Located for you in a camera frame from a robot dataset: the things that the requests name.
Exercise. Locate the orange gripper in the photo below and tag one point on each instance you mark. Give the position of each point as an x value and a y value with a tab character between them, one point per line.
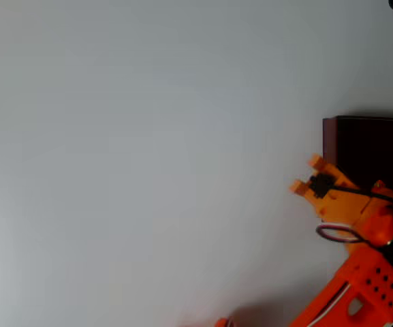
332	197

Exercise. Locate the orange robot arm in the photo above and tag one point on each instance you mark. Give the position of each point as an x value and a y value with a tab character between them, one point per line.
370	279

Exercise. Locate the dark brown box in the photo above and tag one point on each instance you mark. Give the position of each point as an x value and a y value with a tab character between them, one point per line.
370	150

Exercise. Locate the small orange object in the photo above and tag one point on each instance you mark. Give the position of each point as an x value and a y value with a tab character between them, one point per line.
222	322

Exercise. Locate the small black gripper camera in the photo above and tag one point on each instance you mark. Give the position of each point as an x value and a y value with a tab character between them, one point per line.
321	185

